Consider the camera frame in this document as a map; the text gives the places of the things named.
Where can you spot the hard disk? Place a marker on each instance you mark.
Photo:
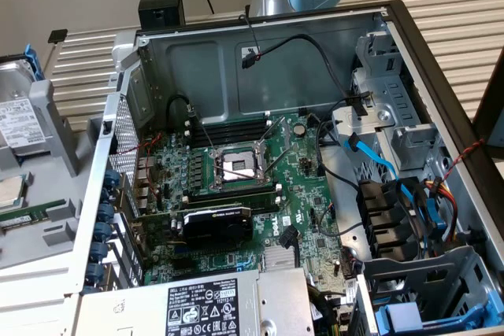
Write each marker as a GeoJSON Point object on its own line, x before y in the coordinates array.
{"type": "Point", "coordinates": [13, 123]}

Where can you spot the grey metal disk bay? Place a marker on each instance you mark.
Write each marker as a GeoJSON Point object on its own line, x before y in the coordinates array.
{"type": "Point", "coordinates": [413, 273]}

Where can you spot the blue plastic disk carrier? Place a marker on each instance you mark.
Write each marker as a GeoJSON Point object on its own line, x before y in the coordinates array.
{"type": "Point", "coordinates": [403, 314]}

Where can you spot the black RAM slot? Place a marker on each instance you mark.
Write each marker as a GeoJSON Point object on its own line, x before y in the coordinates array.
{"type": "Point", "coordinates": [232, 134]}
{"type": "Point", "coordinates": [260, 205]}
{"type": "Point", "coordinates": [232, 125]}
{"type": "Point", "coordinates": [232, 194]}

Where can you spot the CPU socket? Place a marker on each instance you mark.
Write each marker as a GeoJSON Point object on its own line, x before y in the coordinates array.
{"type": "Point", "coordinates": [236, 165]}

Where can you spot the thin metal locking lever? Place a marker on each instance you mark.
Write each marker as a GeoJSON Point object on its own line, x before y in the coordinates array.
{"type": "Point", "coordinates": [277, 161]}
{"type": "Point", "coordinates": [202, 131]}

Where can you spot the metal socket cover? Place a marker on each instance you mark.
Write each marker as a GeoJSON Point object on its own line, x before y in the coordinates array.
{"type": "Point", "coordinates": [283, 131]}

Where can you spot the round coin battery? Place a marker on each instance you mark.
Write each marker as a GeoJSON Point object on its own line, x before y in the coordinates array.
{"type": "Point", "coordinates": [300, 128]}

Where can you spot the green motherboard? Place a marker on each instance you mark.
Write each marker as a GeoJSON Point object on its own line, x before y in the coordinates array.
{"type": "Point", "coordinates": [299, 194]}

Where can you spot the open grey PC case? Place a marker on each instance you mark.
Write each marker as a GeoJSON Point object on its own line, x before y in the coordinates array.
{"type": "Point", "coordinates": [275, 84]}

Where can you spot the black graphics card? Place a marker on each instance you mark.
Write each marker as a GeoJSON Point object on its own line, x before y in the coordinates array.
{"type": "Point", "coordinates": [216, 230]}

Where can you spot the black angled connector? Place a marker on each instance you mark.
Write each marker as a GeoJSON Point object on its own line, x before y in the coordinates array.
{"type": "Point", "coordinates": [288, 237]}

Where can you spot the silver finned heatsink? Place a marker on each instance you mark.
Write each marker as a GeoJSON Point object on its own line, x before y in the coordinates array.
{"type": "Point", "coordinates": [279, 259]}

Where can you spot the blue slot retention clip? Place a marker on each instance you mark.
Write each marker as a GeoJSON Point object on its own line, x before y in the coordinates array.
{"type": "Point", "coordinates": [106, 195]}
{"type": "Point", "coordinates": [112, 178]}
{"type": "Point", "coordinates": [99, 252]}
{"type": "Point", "coordinates": [104, 213]}
{"type": "Point", "coordinates": [102, 232]}
{"type": "Point", "coordinates": [95, 273]}

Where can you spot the silver metal drive cage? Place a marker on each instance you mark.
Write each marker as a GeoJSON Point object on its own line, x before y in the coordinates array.
{"type": "Point", "coordinates": [397, 96]}

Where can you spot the silver power supply unit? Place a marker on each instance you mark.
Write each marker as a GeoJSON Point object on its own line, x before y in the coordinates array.
{"type": "Point", "coordinates": [204, 304]}

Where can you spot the black plastic box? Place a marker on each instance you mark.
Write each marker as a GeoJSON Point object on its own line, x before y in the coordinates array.
{"type": "Point", "coordinates": [161, 7]}

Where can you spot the grey parts rack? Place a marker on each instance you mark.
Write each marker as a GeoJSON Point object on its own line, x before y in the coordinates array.
{"type": "Point", "coordinates": [47, 194]}

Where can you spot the green RAM stick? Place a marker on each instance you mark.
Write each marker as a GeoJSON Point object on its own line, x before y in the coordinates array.
{"type": "Point", "coordinates": [27, 214]}

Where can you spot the silver CPU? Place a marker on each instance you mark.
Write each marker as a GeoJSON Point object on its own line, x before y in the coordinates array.
{"type": "Point", "coordinates": [10, 190]}

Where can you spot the black plastic air duct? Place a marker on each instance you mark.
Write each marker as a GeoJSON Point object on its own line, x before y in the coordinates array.
{"type": "Point", "coordinates": [378, 202]}

